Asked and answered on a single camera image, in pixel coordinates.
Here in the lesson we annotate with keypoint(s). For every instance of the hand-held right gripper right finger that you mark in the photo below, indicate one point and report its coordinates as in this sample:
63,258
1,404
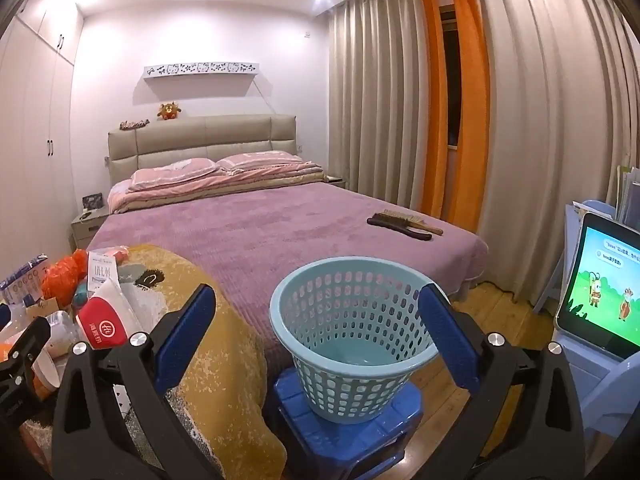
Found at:
445,332

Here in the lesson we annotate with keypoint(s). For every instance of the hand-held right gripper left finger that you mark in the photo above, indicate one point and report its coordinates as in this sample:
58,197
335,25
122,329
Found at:
184,332

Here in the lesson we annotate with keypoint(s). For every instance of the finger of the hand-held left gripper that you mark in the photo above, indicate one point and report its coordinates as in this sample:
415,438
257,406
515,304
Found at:
29,340

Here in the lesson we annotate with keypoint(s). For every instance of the teal packet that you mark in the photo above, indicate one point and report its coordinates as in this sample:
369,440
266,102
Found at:
82,296

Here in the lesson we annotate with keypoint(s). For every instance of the light blue plastic basket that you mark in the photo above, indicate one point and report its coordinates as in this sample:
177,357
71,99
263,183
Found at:
320,385

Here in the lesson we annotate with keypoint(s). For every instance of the brown cardboard box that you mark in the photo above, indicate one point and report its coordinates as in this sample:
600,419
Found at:
40,307

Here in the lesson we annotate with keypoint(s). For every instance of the white round container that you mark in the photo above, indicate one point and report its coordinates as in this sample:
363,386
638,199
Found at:
47,372

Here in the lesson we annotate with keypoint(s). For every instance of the blue and white box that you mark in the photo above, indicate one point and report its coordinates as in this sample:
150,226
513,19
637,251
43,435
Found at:
22,280

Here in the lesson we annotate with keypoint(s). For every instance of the round yellow plush mat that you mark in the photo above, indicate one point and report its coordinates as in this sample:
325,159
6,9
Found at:
225,385

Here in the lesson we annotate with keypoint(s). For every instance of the orange plastic bag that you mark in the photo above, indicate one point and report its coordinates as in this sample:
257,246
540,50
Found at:
62,277

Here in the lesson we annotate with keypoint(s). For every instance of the red and white packet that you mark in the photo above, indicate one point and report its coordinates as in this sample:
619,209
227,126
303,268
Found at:
107,327

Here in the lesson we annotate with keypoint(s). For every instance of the white printed paper box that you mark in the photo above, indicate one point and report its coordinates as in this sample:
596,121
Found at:
102,270

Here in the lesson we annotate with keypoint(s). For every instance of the dark bed brush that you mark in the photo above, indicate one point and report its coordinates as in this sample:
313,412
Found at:
392,222

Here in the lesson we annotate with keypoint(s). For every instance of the wooden bed brush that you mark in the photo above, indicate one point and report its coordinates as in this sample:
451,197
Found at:
407,216

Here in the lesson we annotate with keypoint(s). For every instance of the beige nightstand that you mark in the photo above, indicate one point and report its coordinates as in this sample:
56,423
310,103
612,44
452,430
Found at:
334,180
87,227

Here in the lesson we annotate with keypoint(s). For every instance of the folded pink quilt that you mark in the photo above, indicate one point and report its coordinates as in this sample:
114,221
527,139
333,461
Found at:
165,201

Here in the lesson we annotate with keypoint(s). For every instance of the purple bedspread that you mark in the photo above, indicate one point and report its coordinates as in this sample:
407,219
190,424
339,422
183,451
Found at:
280,230

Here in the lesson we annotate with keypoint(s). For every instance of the blue plastic stool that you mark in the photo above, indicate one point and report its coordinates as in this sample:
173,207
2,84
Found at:
345,447

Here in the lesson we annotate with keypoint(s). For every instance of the pink pillow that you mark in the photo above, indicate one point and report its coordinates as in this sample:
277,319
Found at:
257,160
172,172

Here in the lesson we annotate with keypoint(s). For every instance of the tablet with cartoon screen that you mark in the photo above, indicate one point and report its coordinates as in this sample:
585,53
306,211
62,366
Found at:
600,285

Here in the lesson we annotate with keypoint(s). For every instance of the beige padded headboard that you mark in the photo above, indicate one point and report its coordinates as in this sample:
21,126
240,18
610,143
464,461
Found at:
200,135

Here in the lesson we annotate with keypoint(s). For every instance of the white wardrobe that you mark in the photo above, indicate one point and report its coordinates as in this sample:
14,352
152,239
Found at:
30,135

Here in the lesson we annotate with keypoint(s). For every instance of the orange curtain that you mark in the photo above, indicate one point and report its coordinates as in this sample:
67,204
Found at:
472,120
434,110

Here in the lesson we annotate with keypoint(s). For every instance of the brown plush item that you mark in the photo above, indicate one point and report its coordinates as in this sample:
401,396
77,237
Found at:
133,124

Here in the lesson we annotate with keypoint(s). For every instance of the orange plush toy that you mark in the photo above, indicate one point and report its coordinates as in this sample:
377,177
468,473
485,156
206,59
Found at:
168,111

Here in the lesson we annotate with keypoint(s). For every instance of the stack of papers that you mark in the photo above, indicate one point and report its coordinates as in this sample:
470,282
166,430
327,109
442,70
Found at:
627,195

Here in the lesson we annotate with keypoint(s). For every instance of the beige curtain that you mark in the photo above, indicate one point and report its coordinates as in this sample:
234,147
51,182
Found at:
375,100
550,110

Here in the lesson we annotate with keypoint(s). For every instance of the dark window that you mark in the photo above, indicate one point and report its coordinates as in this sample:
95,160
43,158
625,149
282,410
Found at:
448,75

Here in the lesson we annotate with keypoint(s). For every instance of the dark photo frame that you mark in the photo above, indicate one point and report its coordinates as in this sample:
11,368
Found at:
93,201

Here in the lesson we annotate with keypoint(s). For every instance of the white wall shelf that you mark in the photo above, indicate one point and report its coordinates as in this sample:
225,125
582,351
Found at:
200,71

